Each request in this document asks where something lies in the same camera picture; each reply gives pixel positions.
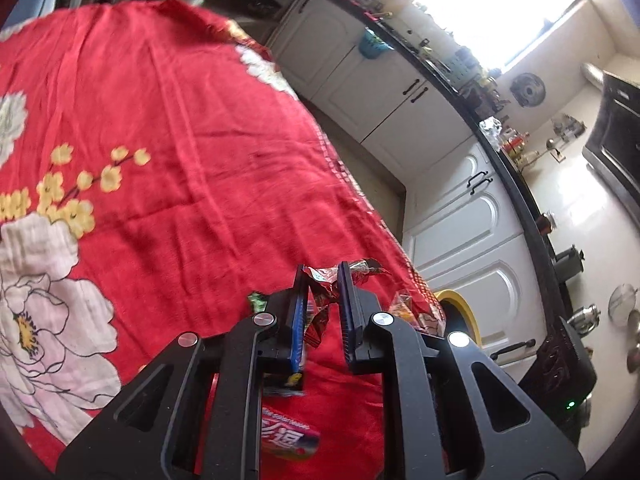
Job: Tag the teal hanging basket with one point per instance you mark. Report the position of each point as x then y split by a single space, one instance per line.
375 44

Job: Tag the red floral tablecloth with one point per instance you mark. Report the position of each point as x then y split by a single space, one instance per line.
175 160

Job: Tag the black kitchen countertop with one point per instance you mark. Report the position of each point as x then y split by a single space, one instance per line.
520 200

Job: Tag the red silver wrapper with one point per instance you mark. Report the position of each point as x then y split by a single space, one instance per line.
322 310

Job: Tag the kitchen window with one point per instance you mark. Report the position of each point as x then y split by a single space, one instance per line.
490 5

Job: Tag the white kitchen cabinets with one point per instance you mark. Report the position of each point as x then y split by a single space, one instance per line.
450 220

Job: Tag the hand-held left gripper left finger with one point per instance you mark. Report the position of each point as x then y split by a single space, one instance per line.
299 315

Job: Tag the round wall fan vent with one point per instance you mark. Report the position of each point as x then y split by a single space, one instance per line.
527 90

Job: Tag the yellow trash bin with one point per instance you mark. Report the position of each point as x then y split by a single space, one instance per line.
462 310

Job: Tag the metal strainer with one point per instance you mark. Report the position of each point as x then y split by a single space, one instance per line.
624 302

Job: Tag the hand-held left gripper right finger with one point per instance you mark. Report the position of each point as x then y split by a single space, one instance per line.
346 315

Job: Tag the steel pot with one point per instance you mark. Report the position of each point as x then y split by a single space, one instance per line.
585 320

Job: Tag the black range hood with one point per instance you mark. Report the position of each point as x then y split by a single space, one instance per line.
615 135

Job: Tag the red candy packet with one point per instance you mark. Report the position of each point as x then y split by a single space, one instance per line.
287 432

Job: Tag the orange clear wrapper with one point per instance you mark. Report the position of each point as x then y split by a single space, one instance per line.
407 307

